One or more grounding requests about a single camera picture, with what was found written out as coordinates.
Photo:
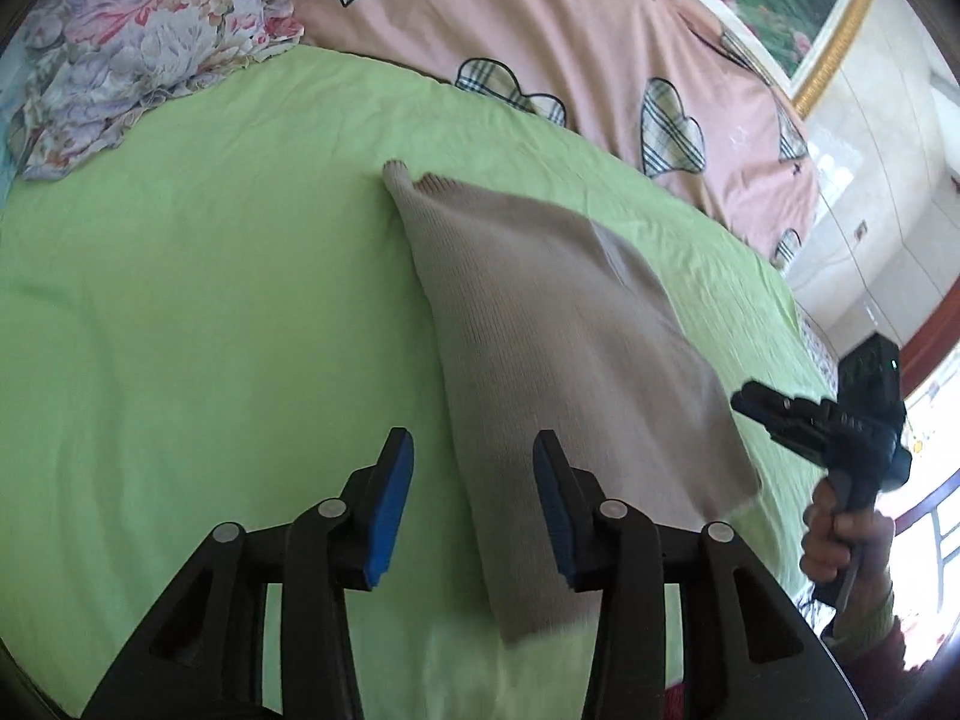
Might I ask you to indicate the floral mattress cover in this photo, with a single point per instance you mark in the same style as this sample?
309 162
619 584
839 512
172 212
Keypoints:
816 349

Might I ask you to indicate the person's right hand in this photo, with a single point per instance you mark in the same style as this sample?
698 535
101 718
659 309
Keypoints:
844 544

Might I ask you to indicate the beige knit sweater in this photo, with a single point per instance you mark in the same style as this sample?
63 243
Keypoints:
540 330

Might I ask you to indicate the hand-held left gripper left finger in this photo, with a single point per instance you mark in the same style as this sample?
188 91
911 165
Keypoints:
390 510

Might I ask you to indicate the gold framed flower painting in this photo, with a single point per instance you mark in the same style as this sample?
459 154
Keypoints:
772 0

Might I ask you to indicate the person's right forearm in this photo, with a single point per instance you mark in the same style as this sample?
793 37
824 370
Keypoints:
874 619

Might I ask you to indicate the wall socket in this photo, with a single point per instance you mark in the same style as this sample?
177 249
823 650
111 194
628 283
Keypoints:
861 229

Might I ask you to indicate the turquoise floral blanket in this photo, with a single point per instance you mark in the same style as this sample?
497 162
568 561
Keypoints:
9 142

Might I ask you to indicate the brown wooden window frame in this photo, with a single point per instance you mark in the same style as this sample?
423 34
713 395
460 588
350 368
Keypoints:
934 349

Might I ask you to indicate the floral ruffled pillow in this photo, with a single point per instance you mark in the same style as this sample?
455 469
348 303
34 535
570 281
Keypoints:
150 22

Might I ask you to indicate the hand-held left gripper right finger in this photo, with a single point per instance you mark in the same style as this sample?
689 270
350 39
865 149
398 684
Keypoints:
555 510

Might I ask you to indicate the green bed sheet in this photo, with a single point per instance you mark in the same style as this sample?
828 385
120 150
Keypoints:
187 315

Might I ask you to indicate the pink quilt with plaid hearts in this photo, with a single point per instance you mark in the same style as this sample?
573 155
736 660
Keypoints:
585 37

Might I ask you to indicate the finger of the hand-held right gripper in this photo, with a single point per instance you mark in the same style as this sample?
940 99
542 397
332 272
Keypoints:
799 441
776 409

